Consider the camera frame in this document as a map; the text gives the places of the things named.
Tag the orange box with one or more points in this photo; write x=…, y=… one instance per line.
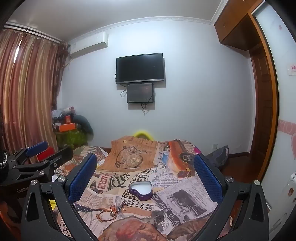
x=66, y=127

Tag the red box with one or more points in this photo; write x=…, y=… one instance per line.
x=45, y=154

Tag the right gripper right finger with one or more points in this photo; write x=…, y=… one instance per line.
x=251, y=222

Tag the dark bag on floor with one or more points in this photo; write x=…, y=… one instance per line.
x=219, y=157

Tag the dark grey stuffed bag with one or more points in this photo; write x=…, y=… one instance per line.
x=85, y=125

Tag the yellow round object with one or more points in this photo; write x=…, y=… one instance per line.
x=143, y=134

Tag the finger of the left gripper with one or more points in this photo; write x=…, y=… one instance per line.
x=42, y=171
x=37, y=148

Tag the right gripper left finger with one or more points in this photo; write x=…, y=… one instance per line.
x=38, y=221

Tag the wooden overhead cabinet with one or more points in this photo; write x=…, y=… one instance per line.
x=235, y=27

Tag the large wall television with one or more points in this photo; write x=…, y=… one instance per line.
x=140, y=68

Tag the striped red curtain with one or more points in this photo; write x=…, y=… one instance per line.
x=31, y=74

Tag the green patterned cloth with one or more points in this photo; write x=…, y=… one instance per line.
x=73, y=139

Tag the wooden door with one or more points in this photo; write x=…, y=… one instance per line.
x=266, y=89

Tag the white air conditioner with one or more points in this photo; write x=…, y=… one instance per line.
x=89, y=44

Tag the newspaper print bed cover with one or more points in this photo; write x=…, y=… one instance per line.
x=178, y=209

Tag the gold hoop earrings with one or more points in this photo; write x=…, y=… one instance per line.
x=113, y=209

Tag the small wall monitor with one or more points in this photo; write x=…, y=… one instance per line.
x=140, y=93

